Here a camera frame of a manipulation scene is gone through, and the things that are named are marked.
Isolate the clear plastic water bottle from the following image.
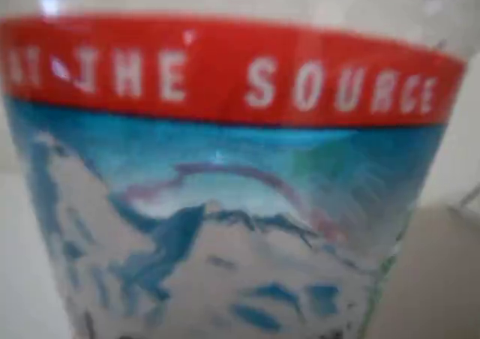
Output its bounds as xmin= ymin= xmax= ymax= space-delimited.
xmin=0 ymin=0 xmax=470 ymax=339

